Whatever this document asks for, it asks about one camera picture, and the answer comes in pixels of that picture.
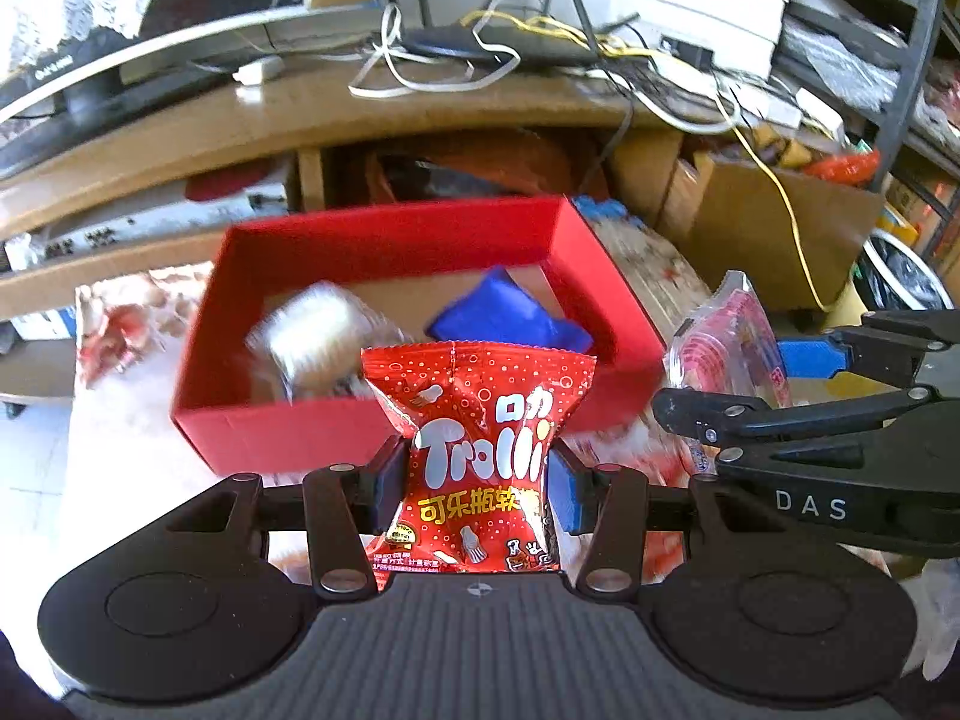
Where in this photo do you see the white power strip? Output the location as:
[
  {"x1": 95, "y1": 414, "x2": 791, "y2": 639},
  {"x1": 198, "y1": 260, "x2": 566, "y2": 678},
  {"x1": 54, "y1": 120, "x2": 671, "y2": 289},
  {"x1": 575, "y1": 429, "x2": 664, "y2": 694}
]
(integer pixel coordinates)
[{"x1": 660, "y1": 52, "x2": 848, "y2": 137}]

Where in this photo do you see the black metal shelf rack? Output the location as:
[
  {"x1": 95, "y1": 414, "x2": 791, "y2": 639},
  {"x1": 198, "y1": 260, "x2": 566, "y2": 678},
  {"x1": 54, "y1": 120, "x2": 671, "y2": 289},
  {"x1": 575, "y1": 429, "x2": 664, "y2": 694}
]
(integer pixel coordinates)
[{"x1": 772, "y1": 0, "x2": 960, "y2": 241}]

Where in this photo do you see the red cardboard box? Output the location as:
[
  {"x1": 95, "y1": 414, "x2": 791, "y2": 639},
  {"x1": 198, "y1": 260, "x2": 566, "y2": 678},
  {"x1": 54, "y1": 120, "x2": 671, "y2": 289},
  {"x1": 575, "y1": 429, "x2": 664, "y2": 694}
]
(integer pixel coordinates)
[{"x1": 169, "y1": 195, "x2": 668, "y2": 477}]

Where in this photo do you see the red gummy packet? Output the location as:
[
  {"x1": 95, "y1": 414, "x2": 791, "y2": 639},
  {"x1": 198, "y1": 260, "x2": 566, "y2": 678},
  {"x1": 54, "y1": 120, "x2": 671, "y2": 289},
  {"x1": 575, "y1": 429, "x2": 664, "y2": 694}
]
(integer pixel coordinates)
[{"x1": 360, "y1": 341, "x2": 599, "y2": 577}]

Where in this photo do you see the pink transparent snack packet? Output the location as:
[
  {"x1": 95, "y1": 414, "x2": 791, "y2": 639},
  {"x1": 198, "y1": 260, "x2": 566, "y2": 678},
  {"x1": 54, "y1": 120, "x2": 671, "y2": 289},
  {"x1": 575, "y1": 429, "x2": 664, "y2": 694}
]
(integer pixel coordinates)
[{"x1": 664, "y1": 270, "x2": 792, "y2": 477}]

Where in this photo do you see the yellow cable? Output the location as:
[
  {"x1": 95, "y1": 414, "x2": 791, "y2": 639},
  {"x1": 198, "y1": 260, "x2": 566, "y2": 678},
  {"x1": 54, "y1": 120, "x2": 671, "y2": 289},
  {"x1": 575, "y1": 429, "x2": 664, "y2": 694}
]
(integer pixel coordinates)
[{"x1": 461, "y1": 7, "x2": 830, "y2": 310}]

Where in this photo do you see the silver snack packet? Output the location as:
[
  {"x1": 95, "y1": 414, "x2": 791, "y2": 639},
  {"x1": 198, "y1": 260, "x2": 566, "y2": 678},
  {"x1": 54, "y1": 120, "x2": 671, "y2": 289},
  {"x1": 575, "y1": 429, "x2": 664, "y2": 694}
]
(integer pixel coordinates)
[{"x1": 246, "y1": 281, "x2": 411, "y2": 400}]

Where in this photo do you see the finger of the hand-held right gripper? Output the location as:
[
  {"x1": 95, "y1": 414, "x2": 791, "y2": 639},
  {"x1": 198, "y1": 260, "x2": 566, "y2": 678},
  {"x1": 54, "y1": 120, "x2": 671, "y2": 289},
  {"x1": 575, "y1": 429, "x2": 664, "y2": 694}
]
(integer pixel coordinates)
[
  {"x1": 651, "y1": 386, "x2": 935, "y2": 471},
  {"x1": 776, "y1": 307, "x2": 950, "y2": 391}
]

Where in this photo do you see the wooden television cabinet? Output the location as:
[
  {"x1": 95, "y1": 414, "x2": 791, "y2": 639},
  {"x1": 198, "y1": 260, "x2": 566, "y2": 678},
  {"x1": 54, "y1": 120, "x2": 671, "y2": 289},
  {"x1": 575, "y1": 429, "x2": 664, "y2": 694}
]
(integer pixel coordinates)
[{"x1": 0, "y1": 52, "x2": 751, "y2": 406}]

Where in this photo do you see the small red bag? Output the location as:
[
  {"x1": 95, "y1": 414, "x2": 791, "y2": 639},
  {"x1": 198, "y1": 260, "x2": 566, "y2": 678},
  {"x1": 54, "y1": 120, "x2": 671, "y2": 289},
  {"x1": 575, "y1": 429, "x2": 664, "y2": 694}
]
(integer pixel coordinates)
[{"x1": 810, "y1": 151, "x2": 880, "y2": 186}]

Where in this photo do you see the bubble wrap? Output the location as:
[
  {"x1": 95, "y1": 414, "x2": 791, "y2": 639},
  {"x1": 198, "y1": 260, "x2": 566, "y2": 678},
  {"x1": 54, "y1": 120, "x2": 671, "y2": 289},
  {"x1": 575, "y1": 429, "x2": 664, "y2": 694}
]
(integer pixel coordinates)
[{"x1": 780, "y1": 19, "x2": 897, "y2": 102}]

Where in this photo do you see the white slatted panel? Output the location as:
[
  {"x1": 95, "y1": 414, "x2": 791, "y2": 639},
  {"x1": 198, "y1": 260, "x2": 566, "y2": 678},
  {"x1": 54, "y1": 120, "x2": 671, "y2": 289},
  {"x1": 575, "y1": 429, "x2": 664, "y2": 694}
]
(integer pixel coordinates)
[{"x1": 615, "y1": 0, "x2": 800, "y2": 80}]

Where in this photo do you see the small white adapter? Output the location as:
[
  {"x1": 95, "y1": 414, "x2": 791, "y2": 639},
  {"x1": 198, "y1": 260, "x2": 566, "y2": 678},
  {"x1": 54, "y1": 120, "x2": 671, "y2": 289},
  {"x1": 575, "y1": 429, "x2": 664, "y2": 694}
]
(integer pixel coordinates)
[{"x1": 232, "y1": 56, "x2": 286, "y2": 85}]

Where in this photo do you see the brown cardboard box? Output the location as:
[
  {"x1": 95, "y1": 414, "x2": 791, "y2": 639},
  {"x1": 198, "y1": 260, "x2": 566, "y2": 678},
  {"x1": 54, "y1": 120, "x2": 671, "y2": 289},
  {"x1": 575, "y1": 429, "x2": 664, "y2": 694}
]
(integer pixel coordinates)
[{"x1": 660, "y1": 150, "x2": 886, "y2": 312}]

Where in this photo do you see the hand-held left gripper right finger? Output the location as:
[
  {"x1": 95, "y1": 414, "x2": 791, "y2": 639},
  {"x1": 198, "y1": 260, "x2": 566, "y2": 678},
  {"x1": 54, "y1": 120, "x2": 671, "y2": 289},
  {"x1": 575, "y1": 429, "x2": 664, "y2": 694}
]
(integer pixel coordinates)
[{"x1": 547, "y1": 454, "x2": 886, "y2": 601}]

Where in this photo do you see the blue snack packet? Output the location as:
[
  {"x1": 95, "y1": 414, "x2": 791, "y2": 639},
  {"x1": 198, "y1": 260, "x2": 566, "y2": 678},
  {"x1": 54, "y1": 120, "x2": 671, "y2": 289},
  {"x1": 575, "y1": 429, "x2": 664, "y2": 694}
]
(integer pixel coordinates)
[{"x1": 425, "y1": 266, "x2": 597, "y2": 355}]

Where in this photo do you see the black router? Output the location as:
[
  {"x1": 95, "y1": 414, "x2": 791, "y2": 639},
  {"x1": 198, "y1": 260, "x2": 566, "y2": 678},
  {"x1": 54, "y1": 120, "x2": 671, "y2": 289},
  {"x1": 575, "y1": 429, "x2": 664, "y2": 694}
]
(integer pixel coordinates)
[{"x1": 401, "y1": 0, "x2": 638, "y2": 68}]

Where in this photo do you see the silver set-top box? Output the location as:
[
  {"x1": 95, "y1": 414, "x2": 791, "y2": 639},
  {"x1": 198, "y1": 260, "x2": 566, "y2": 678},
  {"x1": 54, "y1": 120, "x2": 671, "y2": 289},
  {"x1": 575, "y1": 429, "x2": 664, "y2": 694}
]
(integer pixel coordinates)
[{"x1": 45, "y1": 195, "x2": 290, "y2": 257}]

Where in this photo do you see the white cable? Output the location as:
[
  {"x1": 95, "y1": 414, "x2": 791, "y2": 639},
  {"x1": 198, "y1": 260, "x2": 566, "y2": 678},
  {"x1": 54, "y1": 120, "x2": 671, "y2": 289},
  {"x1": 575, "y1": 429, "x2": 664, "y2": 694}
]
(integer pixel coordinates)
[{"x1": 349, "y1": 4, "x2": 522, "y2": 100}]

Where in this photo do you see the black cable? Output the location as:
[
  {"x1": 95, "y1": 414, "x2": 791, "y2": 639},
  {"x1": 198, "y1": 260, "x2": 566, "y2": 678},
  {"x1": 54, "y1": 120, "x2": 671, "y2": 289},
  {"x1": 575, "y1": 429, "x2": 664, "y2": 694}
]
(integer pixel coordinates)
[{"x1": 600, "y1": 75, "x2": 636, "y2": 166}]

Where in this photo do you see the black plug adapter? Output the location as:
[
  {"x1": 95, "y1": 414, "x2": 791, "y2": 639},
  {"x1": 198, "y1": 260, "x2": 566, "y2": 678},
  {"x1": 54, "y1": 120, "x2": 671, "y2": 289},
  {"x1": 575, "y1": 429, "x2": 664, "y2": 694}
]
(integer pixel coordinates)
[{"x1": 660, "y1": 36, "x2": 713, "y2": 70}]

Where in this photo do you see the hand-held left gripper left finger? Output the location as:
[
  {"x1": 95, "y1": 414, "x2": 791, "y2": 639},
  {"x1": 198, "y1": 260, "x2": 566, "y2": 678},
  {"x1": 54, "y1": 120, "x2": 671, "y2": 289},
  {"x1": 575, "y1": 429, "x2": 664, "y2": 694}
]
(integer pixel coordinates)
[{"x1": 97, "y1": 435, "x2": 410, "y2": 601}]

